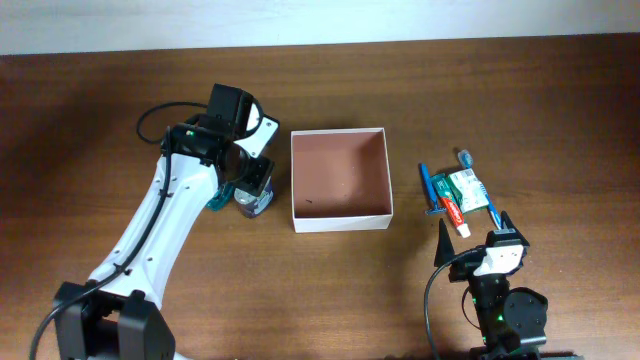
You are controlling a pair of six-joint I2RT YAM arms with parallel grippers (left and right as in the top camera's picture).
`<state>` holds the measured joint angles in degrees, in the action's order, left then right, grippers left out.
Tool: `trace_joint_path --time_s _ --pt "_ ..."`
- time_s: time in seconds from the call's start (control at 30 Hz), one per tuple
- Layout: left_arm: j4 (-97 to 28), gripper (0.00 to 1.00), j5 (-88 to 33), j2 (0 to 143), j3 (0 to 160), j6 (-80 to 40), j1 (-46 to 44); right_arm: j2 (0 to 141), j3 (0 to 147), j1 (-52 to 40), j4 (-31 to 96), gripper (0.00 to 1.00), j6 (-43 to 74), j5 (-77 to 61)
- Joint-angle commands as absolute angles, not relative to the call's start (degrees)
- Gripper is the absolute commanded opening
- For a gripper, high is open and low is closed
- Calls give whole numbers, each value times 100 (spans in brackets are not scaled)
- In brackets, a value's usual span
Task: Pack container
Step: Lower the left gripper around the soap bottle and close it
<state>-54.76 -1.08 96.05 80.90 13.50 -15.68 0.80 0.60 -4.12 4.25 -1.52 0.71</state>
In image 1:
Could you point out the pink open cardboard box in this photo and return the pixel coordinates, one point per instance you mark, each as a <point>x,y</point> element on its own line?
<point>340,180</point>

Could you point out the green red toothpaste tube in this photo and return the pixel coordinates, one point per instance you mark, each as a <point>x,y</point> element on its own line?
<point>446,195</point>

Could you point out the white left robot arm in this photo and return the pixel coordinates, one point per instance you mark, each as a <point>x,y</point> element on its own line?
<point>116,313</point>

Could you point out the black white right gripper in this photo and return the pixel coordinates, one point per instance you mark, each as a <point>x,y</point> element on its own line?
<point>464,266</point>

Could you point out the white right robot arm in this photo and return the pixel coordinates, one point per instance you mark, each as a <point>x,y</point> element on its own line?
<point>511,320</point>

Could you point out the blue disposable razor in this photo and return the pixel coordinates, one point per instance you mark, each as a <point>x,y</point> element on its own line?
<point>435,208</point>

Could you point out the teal mouthwash bottle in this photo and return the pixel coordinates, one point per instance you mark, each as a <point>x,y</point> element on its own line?
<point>221,198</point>

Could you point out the white green crumpled sachet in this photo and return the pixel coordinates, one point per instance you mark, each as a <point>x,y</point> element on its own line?
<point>467,189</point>

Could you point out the purple spray bottle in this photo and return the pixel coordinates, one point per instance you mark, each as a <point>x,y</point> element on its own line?
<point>252,206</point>

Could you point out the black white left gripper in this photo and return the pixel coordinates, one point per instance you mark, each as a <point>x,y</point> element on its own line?
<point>258,178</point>

